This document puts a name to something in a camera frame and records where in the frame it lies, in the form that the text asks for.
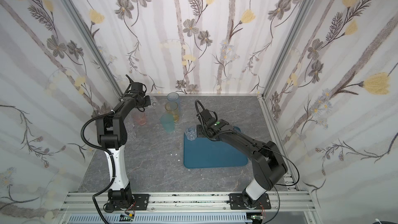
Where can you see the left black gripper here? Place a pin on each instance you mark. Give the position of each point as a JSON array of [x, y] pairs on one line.
[[146, 101]]

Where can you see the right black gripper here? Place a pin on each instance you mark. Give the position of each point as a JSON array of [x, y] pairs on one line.
[[201, 130]]

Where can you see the clear faceted glass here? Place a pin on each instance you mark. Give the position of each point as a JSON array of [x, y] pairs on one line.
[[191, 133], [131, 134]]

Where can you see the teal plastic tray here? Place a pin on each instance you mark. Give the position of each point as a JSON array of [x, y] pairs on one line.
[[203, 153]]

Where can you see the pink small plastic cup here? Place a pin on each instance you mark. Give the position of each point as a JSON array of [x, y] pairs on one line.
[[139, 117]]

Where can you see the blue tall plastic cup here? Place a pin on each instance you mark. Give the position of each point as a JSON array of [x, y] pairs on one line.
[[173, 97]]

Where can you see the yellow tall plastic cup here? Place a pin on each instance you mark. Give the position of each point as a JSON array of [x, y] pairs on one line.
[[173, 109]]

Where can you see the green tall plastic cup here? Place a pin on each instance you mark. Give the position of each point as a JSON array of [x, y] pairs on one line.
[[167, 121]]

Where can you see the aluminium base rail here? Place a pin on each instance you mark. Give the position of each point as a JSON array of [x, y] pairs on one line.
[[283, 207]]

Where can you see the white perforated cable duct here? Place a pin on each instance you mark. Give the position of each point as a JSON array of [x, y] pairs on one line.
[[179, 218]]

